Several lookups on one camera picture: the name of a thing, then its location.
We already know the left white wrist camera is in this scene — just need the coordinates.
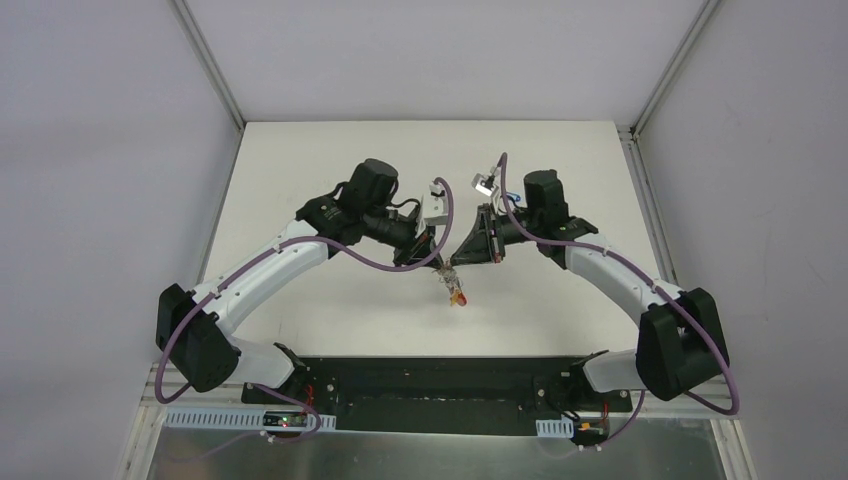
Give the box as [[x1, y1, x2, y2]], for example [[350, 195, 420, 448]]
[[416, 182, 453, 234]]

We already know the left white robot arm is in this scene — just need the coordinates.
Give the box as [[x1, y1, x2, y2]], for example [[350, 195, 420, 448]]
[[154, 158, 455, 405]]

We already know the purple cable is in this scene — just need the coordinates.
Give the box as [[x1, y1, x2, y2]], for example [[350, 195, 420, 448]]
[[154, 176, 456, 445], [498, 152, 742, 417]]

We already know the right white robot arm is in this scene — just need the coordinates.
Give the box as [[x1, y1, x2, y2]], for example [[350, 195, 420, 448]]
[[450, 167, 730, 410]]

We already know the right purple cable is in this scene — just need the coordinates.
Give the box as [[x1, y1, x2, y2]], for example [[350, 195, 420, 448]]
[[498, 152, 742, 417]]

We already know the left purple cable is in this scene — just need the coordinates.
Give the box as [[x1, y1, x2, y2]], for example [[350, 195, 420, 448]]
[[154, 176, 456, 445]]

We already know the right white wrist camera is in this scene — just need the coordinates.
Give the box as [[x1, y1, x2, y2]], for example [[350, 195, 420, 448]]
[[471, 167, 500, 199]]

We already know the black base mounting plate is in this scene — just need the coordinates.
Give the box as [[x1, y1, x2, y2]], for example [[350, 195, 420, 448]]
[[279, 356, 632, 436]]

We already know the grey red keyring holder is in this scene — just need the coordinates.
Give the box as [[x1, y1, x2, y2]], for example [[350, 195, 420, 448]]
[[436, 263, 468, 307]]

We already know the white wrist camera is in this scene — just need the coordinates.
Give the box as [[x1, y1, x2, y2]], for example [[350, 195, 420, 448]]
[[416, 182, 453, 234], [471, 167, 500, 199]]

